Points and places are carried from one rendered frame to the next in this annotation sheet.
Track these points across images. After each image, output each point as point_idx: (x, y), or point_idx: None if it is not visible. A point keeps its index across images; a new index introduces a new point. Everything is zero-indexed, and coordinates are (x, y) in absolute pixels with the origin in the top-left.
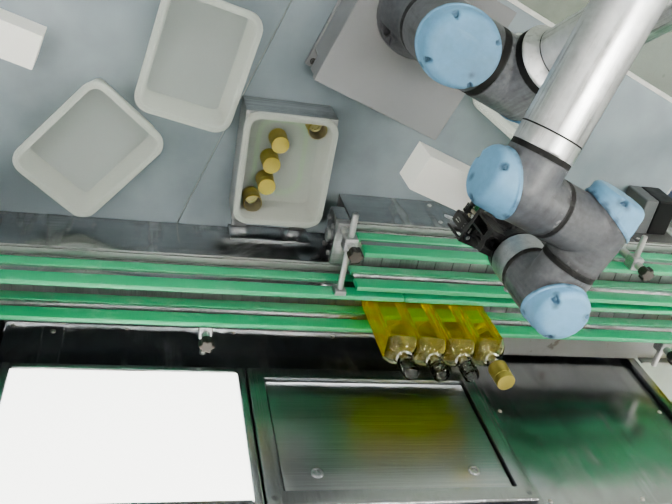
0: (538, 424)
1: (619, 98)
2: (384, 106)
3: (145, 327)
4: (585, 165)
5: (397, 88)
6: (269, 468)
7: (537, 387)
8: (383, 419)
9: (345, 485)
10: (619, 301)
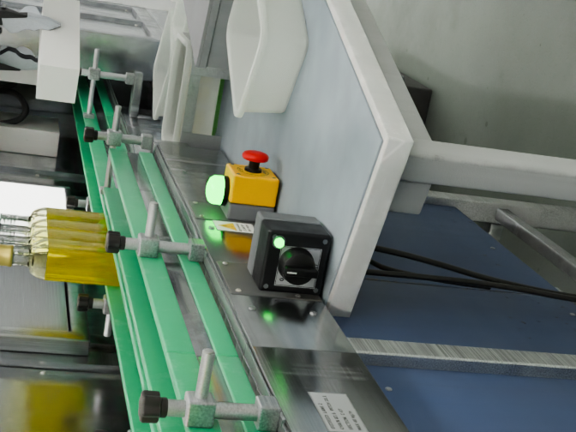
0: (18, 393)
1: (327, 62)
2: (190, 25)
3: None
4: (303, 169)
5: (195, 6)
6: None
7: (96, 411)
8: (7, 286)
9: None
10: (130, 306)
